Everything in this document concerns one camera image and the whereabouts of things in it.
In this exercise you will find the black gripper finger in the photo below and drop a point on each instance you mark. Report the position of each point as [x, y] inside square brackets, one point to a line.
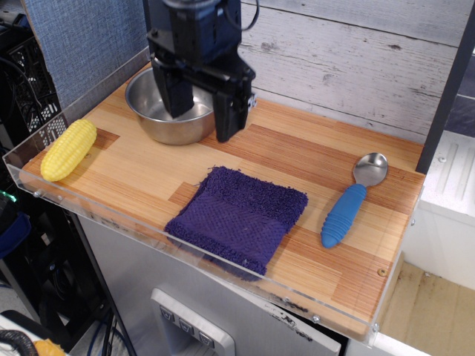
[175, 91]
[232, 103]

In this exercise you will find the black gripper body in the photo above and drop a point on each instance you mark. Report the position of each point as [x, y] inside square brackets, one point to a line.
[202, 39]

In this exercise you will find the purple towel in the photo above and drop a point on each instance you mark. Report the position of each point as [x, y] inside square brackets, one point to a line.
[239, 220]

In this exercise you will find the stainless steel bowl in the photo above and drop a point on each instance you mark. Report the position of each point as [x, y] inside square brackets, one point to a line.
[143, 97]

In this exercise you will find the yellow toy corn cob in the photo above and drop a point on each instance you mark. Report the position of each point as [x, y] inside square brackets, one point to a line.
[68, 150]

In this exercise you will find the black plastic crate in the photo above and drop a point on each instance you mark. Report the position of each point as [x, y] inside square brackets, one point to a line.
[33, 97]

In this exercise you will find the clear acrylic table guard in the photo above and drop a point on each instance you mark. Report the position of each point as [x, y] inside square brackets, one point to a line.
[135, 185]

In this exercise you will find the stainless steel toy fridge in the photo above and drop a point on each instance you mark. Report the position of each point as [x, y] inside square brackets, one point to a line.
[168, 307]

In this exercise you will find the white toy sink counter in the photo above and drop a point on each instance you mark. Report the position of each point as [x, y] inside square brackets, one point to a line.
[440, 237]

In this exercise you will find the yellow object bottom left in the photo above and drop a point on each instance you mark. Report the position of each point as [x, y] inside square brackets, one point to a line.
[48, 348]

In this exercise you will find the blue handled metal spoon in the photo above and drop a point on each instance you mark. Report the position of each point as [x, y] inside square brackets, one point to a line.
[369, 171]

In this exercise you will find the dark vertical post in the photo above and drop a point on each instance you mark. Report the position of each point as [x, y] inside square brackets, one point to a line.
[456, 75]

